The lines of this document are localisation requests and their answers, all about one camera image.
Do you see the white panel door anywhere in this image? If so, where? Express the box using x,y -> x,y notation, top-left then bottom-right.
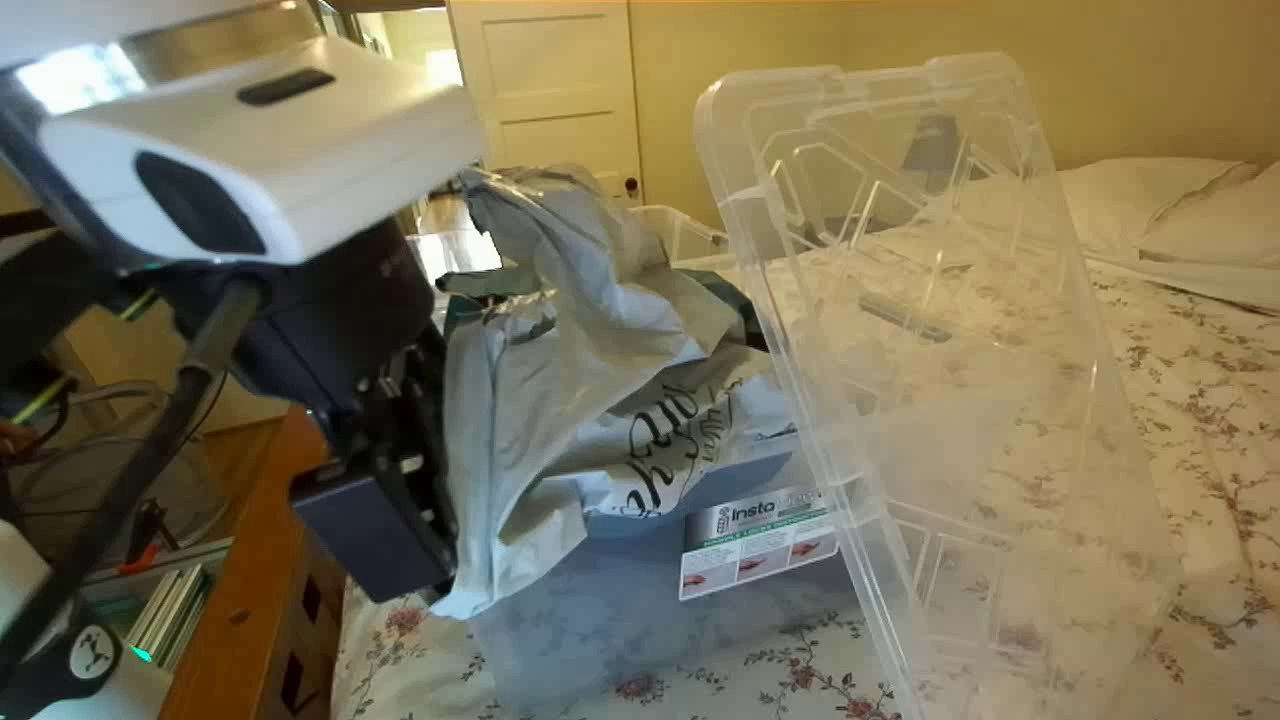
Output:
442,0 -> 643,206

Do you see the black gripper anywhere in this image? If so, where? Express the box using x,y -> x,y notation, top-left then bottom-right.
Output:
196,216 -> 458,606

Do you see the white pillow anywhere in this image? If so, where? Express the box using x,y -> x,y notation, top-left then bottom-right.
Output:
1056,155 -> 1250,263
1136,155 -> 1280,316

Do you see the grey plastic shopping bag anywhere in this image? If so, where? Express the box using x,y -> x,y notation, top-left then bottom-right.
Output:
431,163 -> 803,623

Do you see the clear plastic bin lid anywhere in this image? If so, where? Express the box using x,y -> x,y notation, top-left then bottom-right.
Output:
687,50 -> 1184,720

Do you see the white red bin sticker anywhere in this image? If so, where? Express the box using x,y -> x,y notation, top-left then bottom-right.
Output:
677,488 -> 849,606

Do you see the clear bin with sticker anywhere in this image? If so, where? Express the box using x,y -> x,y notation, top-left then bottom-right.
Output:
452,257 -> 871,712

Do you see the wooden bed frame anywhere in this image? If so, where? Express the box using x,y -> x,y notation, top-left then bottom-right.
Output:
156,406 -> 351,720

